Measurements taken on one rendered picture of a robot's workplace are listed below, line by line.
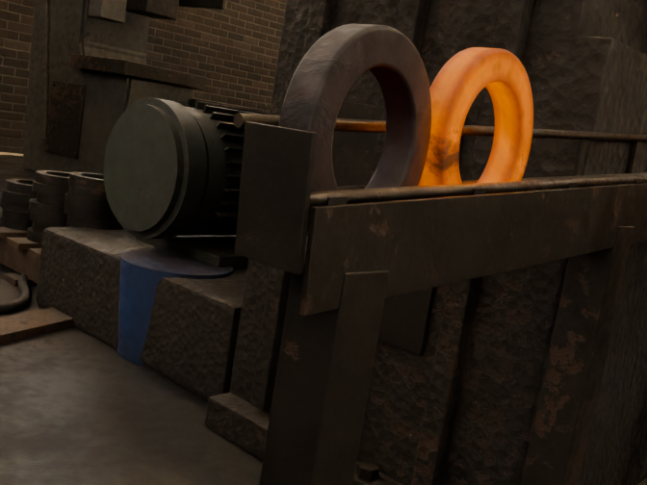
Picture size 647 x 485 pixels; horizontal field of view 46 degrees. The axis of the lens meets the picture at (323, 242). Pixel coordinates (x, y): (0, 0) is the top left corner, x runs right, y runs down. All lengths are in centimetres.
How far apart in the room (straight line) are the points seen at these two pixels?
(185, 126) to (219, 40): 638
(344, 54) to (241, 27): 797
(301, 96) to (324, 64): 3
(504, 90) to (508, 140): 6
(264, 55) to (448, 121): 810
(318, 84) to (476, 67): 22
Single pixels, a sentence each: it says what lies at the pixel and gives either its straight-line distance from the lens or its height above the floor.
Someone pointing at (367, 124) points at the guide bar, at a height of 69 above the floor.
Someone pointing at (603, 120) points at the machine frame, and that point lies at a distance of 124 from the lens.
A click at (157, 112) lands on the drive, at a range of 206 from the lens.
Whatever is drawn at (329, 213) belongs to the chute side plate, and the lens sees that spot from 58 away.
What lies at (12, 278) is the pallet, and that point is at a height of 2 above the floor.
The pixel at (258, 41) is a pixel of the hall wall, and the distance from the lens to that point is 873.
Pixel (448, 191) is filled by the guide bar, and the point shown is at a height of 64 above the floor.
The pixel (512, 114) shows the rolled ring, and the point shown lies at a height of 72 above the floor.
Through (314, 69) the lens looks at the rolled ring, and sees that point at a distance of 59.
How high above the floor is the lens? 68
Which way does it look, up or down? 9 degrees down
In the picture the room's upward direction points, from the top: 9 degrees clockwise
